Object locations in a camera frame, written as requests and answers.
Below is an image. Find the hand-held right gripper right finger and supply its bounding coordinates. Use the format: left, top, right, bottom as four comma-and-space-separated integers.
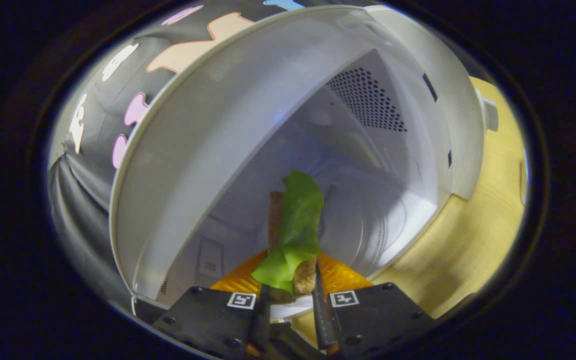
312, 251, 438, 358

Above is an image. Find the white foam tray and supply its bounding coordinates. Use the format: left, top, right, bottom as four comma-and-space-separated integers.
268, 292, 319, 321

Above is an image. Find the white microwave oven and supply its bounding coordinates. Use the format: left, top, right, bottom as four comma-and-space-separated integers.
109, 5, 500, 308

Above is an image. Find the green lettuce leaf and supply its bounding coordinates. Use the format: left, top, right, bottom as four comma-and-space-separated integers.
251, 170, 325, 294

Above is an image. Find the black backdrop cloth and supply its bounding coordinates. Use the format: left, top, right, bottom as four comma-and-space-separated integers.
47, 0, 369, 313

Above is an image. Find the toasted bread slice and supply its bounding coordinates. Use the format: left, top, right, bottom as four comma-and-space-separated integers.
267, 191, 319, 296

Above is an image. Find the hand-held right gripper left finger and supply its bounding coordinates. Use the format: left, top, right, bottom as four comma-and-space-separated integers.
150, 249, 272, 360

